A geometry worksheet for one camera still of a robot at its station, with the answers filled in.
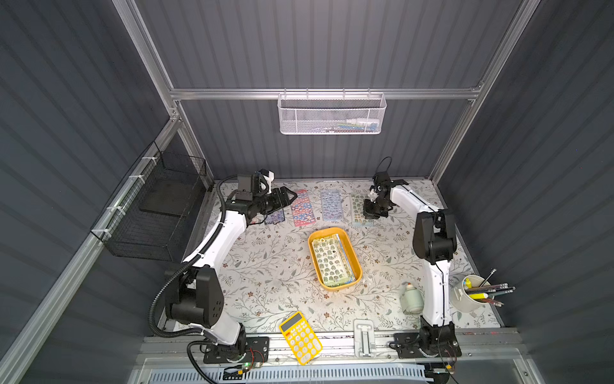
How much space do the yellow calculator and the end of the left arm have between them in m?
0.38

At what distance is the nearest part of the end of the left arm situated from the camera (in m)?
0.73

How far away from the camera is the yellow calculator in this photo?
28.9 inches
